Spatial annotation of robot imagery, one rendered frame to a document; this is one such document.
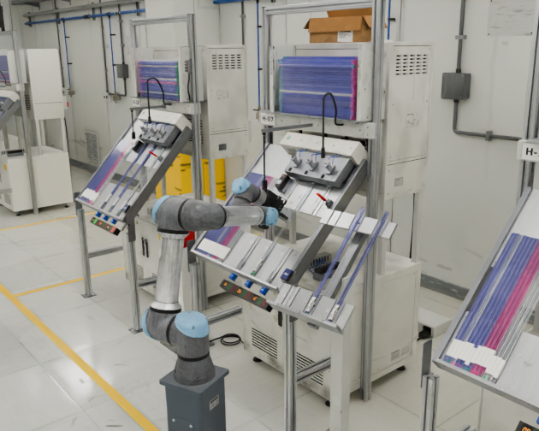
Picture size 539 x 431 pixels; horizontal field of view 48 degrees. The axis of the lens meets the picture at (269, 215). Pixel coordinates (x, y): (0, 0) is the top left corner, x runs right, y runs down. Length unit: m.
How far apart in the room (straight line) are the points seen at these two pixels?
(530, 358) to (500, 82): 2.35
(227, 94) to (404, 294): 1.73
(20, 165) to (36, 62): 1.08
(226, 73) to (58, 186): 3.50
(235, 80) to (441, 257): 1.88
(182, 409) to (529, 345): 1.19
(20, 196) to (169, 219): 4.82
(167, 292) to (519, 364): 1.19
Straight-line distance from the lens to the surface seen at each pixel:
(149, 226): 4.11
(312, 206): 2.73
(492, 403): 2.42
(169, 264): 2.21
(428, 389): 2.15
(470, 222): 4.23
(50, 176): 6.98
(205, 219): 2.12
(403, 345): 3.32
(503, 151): 4.03
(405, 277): 3.16
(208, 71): 3.89
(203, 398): 2.23
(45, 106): 6.89
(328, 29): 3.26
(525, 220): 2.24
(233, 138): 4.04
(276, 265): 2.64
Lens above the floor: 1.70
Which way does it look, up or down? 16 degrees down
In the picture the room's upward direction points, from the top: 1 degrees counter-clockwise
